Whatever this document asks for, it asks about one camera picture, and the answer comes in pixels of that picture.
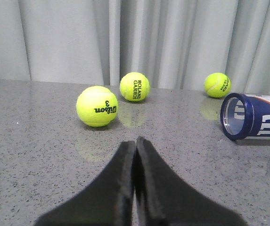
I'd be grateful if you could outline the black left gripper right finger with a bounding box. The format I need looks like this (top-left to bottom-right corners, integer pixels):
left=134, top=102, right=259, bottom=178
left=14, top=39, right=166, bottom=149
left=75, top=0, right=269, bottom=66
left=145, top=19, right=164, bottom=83
left=135, top=137, right=247, bottom=226

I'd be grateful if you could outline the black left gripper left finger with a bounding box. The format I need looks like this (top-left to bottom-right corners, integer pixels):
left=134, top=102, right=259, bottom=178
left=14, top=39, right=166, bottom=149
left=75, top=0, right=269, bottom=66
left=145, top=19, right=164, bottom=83
left=35, top=141, right=135, bottom=226

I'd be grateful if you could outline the clear Wilson tennis ball can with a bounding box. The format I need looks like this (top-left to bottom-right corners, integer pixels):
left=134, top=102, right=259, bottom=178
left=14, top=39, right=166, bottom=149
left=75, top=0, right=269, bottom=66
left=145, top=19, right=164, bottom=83
left=220, top=93, right=270, bottom=140

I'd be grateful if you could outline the Wilson 3 yellow tennis ball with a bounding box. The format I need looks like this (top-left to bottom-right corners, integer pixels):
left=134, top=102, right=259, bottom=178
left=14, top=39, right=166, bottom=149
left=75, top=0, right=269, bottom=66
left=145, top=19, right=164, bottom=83
left=76, top=86, right=119, bottom=127

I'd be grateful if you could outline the Roland Garros yellow tennis ball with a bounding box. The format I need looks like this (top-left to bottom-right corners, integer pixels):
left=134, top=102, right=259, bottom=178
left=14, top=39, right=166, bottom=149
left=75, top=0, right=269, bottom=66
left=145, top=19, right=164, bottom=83
left=120, top=72, right=150, bottom=102

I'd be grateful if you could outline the Head Team yellow tennis ball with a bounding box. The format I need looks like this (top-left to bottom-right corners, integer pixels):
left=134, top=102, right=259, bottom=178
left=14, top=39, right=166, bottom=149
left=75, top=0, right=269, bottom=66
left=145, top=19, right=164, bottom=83
left=204, top=73, right=231, bottom=98

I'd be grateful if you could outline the grey pleated curtain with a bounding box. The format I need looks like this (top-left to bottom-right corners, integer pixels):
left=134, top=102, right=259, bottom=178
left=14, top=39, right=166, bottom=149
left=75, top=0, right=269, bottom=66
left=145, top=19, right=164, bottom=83
left=0, top=0, right=270, bottom=94

